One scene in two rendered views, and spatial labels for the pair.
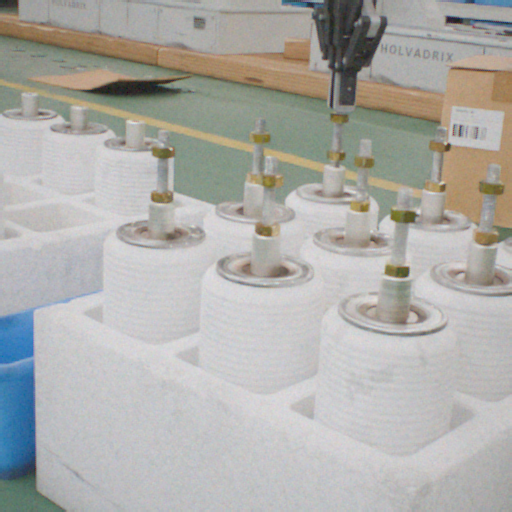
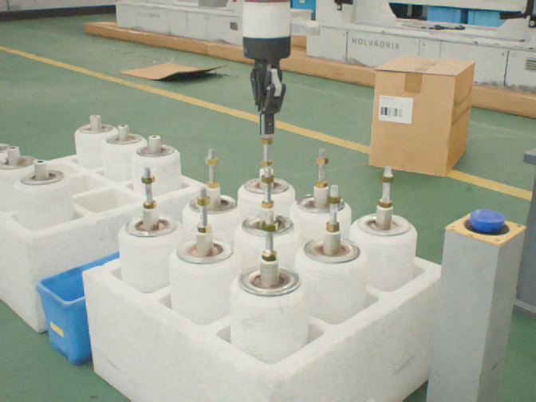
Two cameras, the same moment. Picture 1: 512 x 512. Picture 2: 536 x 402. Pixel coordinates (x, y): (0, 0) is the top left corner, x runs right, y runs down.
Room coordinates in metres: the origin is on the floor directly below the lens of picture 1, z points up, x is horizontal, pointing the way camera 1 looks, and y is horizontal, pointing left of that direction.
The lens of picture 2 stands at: (-0.08, -0.13, 0.62)
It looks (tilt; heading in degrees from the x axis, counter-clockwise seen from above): 22 degrees down; 3
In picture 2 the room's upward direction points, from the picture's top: straight up
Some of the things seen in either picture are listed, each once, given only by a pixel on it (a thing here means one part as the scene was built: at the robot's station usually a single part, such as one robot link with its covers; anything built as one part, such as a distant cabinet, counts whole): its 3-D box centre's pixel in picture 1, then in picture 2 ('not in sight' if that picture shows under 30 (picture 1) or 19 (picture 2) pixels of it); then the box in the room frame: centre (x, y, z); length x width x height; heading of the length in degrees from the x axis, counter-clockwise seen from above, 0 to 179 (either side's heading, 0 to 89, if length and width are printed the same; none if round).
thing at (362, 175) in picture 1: (362, 184); (267, 192); (0.77, -0.09, 0.30); 0.01 x 0.01 x 0.08; 53
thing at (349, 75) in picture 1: (351, 80); (270, 119); (0.92, -0.08, 0.37); 0.03 x 0.01 x 0.05; 19
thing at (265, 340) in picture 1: (258, 378); (207, 311); (0.68, -0.01, 0.16); 0.10 x 0.10 x 0.18
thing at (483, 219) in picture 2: not in sight; (486, 222); (0.64, -0.35, 0.32); 0.04 x 0.04 x 0.02
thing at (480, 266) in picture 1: (481, 263); (332, 241); (0.69, -0.17, 0.26); 0.02 x 0.02 x 0.03
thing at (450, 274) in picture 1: (478, 279); (332, 250); (0.69, -0.17, 0.25); 0.08 x 0.08 x 0.01
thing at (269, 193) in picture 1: (268, 206); (203, 214); (0.68, -0.01, 0.30); 0.01 x 0.01 x 0.08; 52
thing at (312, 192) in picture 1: (332, 195); (266, 186); (0.94, -0.08, 0.25); 0.08 x 0.08 x 0.01
